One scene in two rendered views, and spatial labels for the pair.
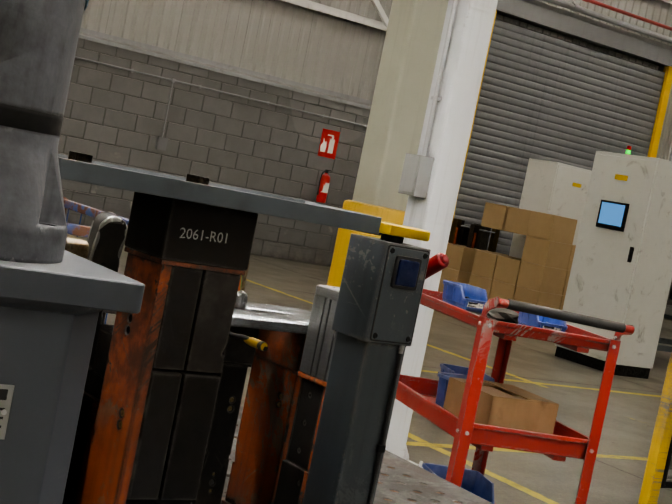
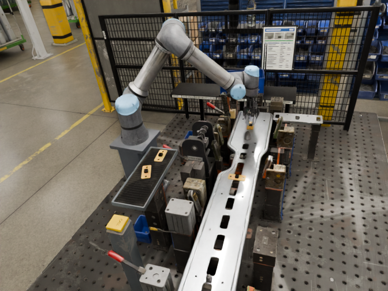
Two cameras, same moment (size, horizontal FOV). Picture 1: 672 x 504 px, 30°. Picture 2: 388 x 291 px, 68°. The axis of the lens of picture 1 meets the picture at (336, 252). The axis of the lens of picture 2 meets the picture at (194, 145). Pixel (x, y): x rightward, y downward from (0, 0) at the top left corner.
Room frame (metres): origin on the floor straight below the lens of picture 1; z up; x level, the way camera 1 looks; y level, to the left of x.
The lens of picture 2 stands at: (2.16, -0.17, 1.94)
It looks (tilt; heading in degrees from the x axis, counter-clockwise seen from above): 35 degrees down; 148
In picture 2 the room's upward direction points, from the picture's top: 6 degrees counter-clockwise
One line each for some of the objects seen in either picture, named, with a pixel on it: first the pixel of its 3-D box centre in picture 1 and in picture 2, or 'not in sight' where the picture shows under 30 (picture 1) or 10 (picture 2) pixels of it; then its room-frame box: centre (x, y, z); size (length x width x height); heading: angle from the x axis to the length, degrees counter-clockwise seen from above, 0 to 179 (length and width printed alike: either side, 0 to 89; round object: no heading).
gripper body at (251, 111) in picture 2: not in sight; (250, 104); (1.11, 0.88, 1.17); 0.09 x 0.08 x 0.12; 128
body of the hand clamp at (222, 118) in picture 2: not in sight; (224, 141); (0.96, 0.80, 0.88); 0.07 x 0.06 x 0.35; 38
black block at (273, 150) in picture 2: not in sight; (275, 170); (1.34, 0.85, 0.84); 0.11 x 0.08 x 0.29; 38
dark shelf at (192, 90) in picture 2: not in sight; (231, 92); (0.66, 1.12, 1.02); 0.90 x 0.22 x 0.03; 38
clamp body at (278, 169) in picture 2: not in sight; (273, 193); (1.48, 0.69, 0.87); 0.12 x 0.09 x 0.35; 38
